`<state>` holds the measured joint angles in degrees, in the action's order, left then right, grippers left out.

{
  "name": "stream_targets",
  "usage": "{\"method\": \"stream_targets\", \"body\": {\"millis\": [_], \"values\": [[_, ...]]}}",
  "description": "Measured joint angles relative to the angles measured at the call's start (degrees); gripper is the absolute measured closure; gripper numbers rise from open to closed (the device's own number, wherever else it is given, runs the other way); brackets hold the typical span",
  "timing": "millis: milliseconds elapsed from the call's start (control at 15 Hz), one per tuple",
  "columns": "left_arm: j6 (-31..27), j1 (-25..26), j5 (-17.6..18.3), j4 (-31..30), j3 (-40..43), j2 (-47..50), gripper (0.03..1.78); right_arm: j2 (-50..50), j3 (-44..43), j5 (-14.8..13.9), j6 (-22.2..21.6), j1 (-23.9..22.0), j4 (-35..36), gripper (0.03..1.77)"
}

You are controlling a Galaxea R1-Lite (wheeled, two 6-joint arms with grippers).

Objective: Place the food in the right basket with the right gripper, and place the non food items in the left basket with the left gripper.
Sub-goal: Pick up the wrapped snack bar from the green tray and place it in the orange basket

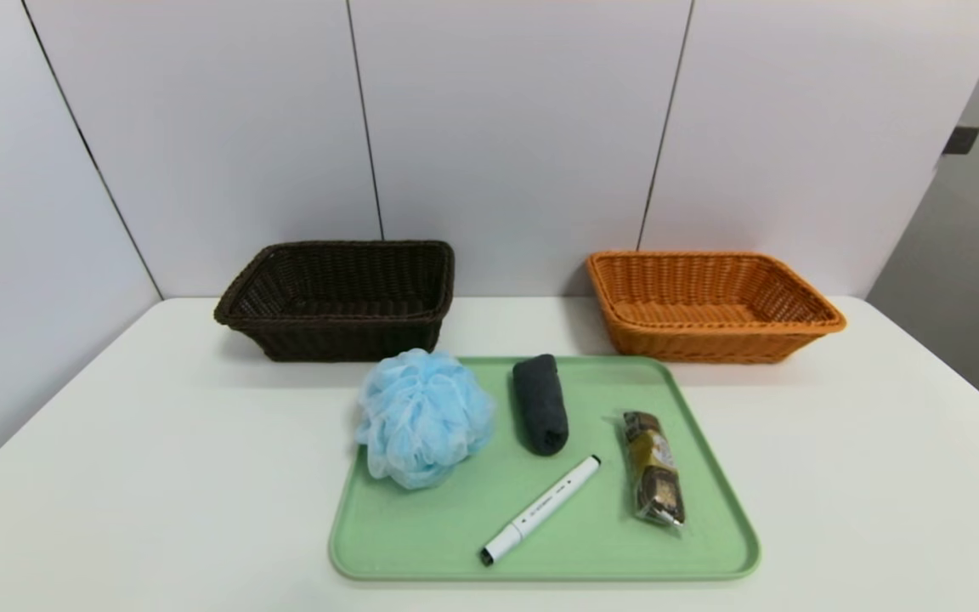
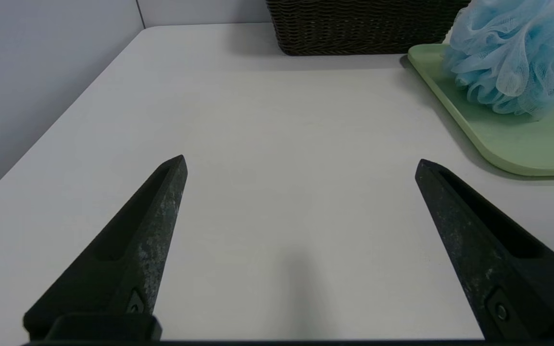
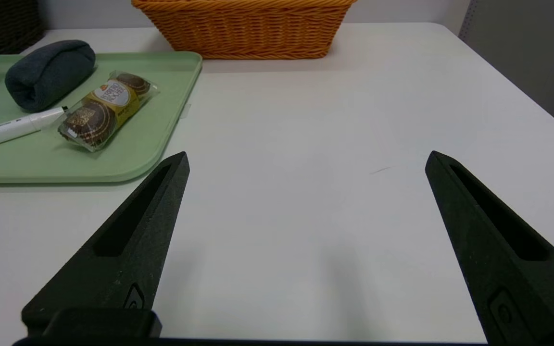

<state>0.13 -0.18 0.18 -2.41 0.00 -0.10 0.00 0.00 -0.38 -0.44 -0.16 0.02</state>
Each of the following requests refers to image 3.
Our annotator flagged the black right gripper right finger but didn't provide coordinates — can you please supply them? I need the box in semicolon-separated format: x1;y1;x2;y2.
425;151;554;346

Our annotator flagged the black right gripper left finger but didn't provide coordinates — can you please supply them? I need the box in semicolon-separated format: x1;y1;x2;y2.
21;152;190;339

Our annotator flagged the chocolate candy packet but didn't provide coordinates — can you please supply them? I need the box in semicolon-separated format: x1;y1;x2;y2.
58;71;158;152

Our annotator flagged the white marker pen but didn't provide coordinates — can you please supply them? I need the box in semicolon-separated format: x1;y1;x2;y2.
0;106;69;154

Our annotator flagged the dark grey towel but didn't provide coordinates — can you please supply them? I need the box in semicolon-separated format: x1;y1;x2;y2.
5;40;96;113

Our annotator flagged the orange wicker basket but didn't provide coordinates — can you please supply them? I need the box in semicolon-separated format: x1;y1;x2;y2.
131;0;357;60

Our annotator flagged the dark brown wicker basket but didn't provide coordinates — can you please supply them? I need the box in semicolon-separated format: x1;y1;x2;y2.
0;0;44;54

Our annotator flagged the light green plastic tray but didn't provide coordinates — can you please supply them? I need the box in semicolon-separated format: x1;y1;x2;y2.
0;51;203;184

